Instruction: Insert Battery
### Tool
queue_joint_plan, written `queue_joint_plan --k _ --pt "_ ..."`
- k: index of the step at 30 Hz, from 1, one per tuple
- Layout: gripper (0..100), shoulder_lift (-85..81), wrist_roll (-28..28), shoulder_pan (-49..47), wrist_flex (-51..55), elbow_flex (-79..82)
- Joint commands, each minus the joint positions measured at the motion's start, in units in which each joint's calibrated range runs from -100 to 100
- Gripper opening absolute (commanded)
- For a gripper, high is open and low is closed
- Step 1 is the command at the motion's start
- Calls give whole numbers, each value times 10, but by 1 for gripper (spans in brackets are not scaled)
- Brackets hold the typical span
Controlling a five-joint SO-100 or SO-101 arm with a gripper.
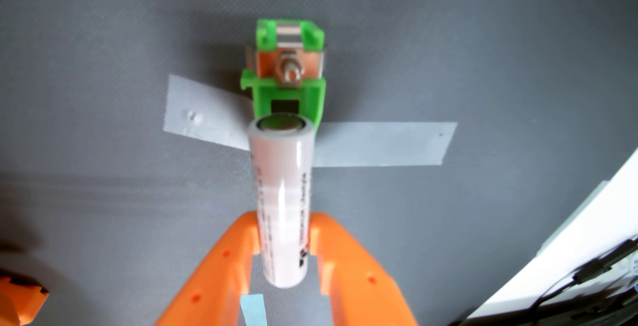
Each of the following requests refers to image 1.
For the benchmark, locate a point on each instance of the green battery holder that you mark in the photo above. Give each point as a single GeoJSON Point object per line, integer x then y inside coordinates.
{"type": "Point", "coordinates": [309, 99]}

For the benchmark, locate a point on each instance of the white cylindrical battery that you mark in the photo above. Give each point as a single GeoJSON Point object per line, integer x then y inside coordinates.
{"type": "Point", "coordinates": [281, 191]}

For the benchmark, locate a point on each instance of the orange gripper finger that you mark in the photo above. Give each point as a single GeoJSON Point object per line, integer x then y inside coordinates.
{"type": "Point", "coordinates": [214, 286]}
{"type": "Point", "coordinates": [359, 286]}

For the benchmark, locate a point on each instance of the translucent grey tape strip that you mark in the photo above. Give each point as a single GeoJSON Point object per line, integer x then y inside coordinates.
{"type": "Point", "coordinates": [209, 111]}
{"type": "Point", "coordinates": [384, 144]}

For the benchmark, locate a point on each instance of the dark grey mat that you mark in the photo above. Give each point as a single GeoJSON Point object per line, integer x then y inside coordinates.
{"type": "Point", "coordinates": [99, 166]}

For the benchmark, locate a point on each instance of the light blue tape piece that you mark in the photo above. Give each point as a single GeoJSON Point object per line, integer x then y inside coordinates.
{"type": "Point", "coordinates": [254, 311]}

